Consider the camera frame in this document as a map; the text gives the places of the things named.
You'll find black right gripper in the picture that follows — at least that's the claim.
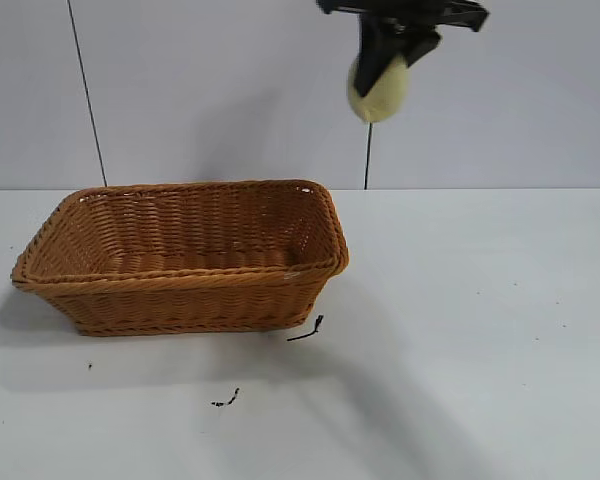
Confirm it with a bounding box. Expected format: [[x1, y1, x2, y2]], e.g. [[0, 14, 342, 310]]
[[315, 0, 491, 97]]

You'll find round yellow egg yolk pastry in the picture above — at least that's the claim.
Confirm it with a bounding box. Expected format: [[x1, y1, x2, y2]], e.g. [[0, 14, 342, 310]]
[[346, 55, 412, 125]]

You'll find brown woven wicker basket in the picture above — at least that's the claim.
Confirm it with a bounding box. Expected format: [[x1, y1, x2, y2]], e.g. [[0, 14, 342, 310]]
[[9, 178, 351, 337]]

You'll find thin black wall cable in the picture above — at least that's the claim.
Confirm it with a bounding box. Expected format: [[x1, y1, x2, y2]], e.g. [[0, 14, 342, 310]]
[[364, 121, 373, 191], [67, 0, 108, 188]]

